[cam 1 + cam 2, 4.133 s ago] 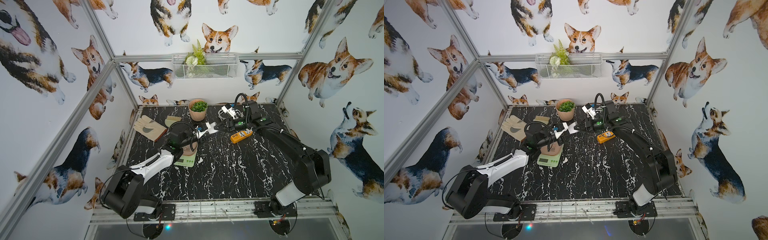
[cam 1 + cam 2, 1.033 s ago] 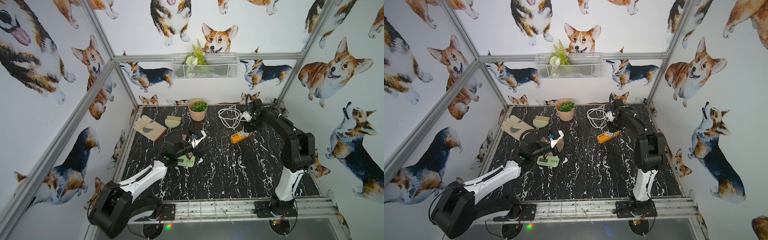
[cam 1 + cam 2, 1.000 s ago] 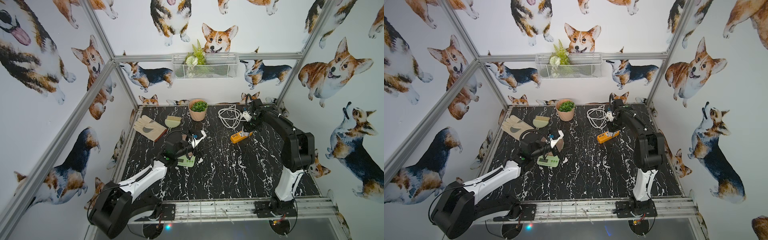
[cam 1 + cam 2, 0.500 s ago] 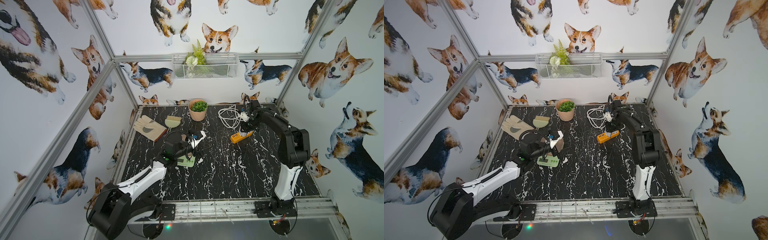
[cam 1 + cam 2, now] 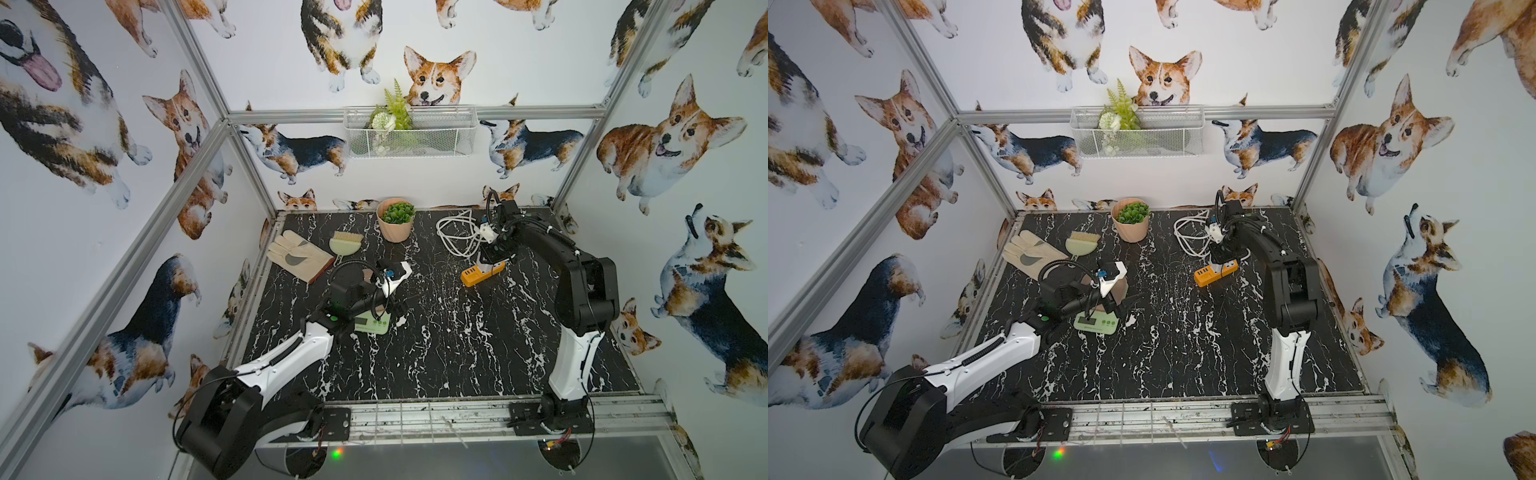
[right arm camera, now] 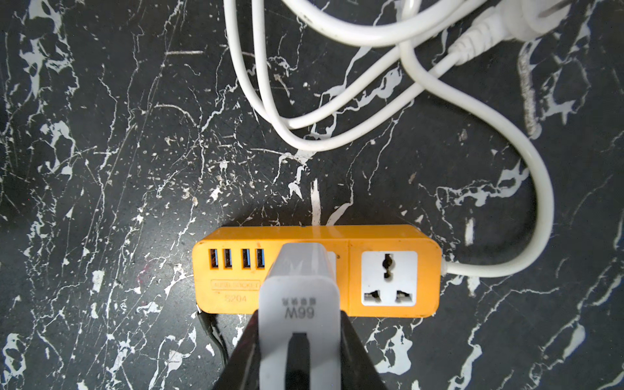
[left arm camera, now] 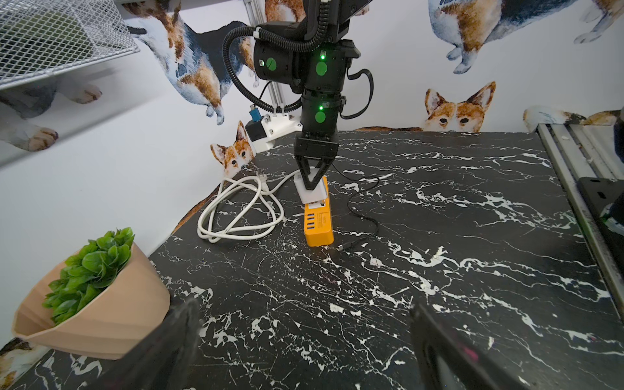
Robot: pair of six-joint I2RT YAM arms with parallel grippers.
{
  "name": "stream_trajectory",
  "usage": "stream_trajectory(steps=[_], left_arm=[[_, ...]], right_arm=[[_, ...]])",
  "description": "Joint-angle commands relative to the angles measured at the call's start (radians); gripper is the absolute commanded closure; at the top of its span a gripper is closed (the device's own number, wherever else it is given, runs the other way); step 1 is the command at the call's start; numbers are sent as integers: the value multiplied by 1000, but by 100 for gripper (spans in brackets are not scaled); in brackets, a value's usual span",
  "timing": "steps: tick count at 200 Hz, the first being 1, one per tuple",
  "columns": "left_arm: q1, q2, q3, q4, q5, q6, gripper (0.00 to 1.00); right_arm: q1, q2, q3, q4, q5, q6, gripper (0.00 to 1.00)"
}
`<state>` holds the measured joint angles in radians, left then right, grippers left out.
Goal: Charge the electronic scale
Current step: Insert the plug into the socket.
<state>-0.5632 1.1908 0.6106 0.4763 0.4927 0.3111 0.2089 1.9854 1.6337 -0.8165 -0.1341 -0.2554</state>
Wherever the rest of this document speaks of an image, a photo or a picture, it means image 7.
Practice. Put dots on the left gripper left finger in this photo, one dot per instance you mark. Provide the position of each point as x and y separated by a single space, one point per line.
161 360

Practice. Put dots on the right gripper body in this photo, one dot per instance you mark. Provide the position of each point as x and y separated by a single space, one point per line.
315 152

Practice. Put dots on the white USB charger adapter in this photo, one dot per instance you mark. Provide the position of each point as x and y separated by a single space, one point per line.
308 196

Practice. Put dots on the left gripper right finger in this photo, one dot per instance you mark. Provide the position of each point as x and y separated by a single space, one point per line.
447 360

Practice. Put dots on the white wire wall basket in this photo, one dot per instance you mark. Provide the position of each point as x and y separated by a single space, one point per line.
42 39

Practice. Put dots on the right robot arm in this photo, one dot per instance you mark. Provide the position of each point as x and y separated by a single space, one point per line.
313 58

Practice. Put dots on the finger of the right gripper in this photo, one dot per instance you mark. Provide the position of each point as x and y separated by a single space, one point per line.
321 167
304 178

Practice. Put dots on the pink pot with green plant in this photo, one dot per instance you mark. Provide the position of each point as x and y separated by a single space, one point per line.
100 302

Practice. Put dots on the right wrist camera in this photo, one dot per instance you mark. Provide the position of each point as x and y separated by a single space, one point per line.
264 130

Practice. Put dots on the orange power strip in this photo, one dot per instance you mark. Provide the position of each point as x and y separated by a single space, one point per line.
318 228

